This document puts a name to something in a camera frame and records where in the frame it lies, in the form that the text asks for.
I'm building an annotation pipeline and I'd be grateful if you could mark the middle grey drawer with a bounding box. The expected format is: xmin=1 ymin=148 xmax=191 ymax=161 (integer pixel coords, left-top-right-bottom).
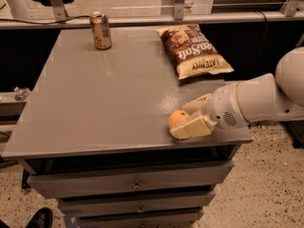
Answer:
xmin=59 ymin=190 xmax=215 ymax=218

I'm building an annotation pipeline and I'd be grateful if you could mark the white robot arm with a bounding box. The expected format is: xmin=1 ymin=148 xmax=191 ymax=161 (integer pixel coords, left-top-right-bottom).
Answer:
xmin=169 ymin=47 xmax=304 ymax=139

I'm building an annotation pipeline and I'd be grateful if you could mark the grey metal rail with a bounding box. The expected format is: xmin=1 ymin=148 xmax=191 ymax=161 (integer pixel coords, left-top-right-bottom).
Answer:
xmin=0 ymin=11 xmax=304 ymax=29

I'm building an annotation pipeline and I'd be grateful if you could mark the metal bracket post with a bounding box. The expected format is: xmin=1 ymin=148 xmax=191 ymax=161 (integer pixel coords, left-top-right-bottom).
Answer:
xmin=174 ymin=0 xmax=184 ymax=20

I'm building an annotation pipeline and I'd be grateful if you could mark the orange fruit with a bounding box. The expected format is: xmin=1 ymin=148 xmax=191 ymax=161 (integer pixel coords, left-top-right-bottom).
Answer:
xmin=167 ymin=110 xmax=189 ymax=128

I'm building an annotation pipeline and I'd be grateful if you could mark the black shoe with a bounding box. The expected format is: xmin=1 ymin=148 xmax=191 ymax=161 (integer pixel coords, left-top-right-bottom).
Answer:
xmin=26 ymin=207 xmax=53 ymax=228

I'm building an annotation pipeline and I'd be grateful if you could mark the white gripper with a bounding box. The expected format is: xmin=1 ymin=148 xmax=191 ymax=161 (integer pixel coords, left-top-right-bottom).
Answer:
xmin=169 ymin=84 xmax=249 ymax=140

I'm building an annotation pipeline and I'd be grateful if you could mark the black cable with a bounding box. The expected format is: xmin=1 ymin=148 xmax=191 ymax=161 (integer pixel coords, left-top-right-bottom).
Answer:
xmin=0 ymin=14 xmax=91 ymax=26

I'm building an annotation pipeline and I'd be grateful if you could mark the orange soda can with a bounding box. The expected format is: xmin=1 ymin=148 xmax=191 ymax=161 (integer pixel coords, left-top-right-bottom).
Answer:
xmin=89 ymin=11 xmax=112 ymax=50

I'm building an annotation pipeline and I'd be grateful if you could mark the crumpled foil object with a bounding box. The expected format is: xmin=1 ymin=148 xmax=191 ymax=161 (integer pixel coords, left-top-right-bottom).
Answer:
xmin=13 ymin=86 xmax=30 ymax=101

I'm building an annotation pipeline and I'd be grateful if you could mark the grey drawer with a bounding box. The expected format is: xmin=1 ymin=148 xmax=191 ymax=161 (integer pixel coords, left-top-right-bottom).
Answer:
xmin=77 ymin=208 xmax=203 ymax=228
xmin=59 ymin=190 xmax=215 ymax=218
xmin=28 ymin=161 xmax=234 ymax=199

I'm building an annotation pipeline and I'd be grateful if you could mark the bottom grey drawer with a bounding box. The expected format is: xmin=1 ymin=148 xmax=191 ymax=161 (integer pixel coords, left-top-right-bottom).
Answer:
xmin=77 ymin=208 xmax=203 ymax=228

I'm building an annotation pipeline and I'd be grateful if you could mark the brown chip bag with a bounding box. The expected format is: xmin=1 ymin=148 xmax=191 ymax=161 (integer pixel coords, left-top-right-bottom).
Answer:
xmin=155 ymin=24 xmax=234 ymax=80

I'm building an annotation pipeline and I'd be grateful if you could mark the grey drawer cabinet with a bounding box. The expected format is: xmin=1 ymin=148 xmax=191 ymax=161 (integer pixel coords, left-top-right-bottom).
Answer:
xmin=1 ymin=26 xmax=254 ymax=228

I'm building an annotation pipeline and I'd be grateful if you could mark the top grey drawer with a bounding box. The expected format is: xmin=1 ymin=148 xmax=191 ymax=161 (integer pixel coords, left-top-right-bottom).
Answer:
xmin=28 ymin=161 xmax=234 ymax=199

